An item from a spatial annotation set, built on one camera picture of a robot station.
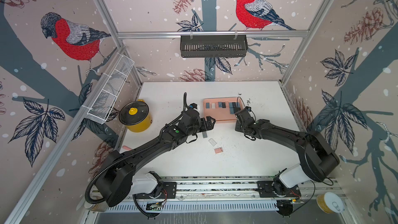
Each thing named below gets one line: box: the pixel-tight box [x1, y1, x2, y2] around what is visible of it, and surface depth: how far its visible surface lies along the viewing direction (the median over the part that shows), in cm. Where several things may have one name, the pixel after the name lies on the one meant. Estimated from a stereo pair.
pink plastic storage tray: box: [203, 96, 247, 122], surface depth 109 cm
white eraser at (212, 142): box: [208, 137, 218, 147], surface depth 92 cm
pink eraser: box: [214, 147, 224, 154], surface depth 89 cm
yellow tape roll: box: [316, 191, 345, 214], surface depth 67 cm
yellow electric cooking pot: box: [119, 98, 153, 133], surface depth 92 cm
